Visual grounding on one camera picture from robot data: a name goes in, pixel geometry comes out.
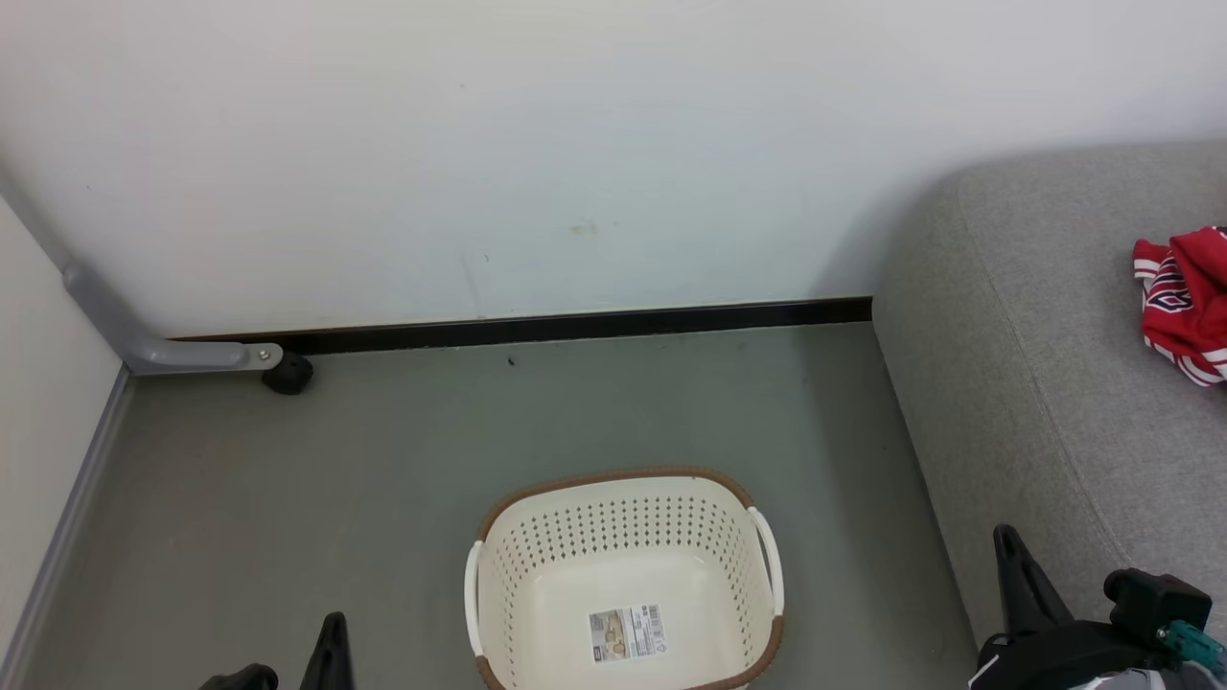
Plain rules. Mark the paper label sticker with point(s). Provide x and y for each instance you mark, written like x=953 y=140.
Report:
x=627 y=632

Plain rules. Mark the plain red garment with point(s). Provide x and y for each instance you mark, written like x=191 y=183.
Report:
x=1203 y=254

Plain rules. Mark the red number 23 jersey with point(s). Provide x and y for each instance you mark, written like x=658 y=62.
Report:
x=1184 y=331

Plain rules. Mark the grey metal partition leg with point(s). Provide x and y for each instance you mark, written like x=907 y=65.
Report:
x=173 y=356

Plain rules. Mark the black baseboard strip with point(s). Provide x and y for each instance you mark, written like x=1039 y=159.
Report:
x=575 y=326

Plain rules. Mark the grey wall skirting strip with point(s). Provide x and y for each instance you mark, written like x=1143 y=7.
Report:
x=72 y=517

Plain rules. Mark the black caster wheel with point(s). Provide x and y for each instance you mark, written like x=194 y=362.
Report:
x=288 y=376

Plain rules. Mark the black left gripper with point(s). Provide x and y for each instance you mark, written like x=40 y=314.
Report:
x=242 y=678

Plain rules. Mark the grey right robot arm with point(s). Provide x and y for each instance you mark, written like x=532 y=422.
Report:
x=1150 y=682

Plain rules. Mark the white brown-rimmed laundry basket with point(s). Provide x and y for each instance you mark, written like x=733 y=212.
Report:
x=575 y=575

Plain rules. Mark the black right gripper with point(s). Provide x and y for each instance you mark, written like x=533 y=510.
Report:
x=1083 y=652

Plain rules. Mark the grey fabric sofa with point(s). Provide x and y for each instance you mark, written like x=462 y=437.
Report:
x=1054 y=364

